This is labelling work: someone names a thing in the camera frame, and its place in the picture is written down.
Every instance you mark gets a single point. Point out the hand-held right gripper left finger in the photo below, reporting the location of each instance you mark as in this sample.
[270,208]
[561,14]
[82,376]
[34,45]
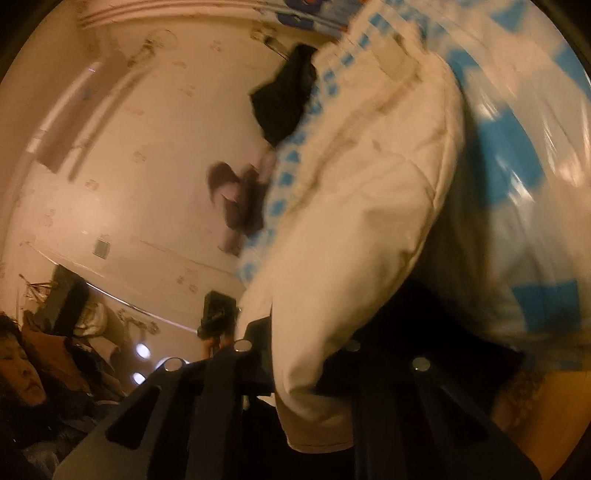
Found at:
[198,406]

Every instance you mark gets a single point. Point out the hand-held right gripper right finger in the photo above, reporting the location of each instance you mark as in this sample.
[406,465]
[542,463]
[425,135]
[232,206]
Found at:
[397,415]

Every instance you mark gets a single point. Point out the white quilted jacket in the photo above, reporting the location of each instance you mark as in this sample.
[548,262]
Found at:
[369,207]

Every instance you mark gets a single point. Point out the person's left hand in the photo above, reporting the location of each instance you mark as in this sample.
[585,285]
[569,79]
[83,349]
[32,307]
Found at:
[220,345]

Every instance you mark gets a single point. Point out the round white lamp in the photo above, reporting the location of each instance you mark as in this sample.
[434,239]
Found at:
[142,350]
[138,378]

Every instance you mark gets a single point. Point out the pink and brown blanket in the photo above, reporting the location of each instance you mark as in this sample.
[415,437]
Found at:
[242,198]

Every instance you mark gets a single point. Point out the person's head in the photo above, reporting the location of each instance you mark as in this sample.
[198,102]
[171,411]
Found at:
[23,369]

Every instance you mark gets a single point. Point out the black jacket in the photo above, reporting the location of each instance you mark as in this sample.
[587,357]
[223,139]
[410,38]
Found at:
[286,101]

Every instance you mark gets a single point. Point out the blue checkered plastic bed sheet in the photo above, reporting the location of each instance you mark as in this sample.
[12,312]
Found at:
[508,161]

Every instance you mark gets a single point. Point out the whale print curtain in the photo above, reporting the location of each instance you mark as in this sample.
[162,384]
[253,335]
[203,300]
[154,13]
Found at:
[314,14]

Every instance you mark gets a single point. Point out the grey wall switch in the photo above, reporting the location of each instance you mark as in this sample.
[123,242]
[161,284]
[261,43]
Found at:
[101,247]

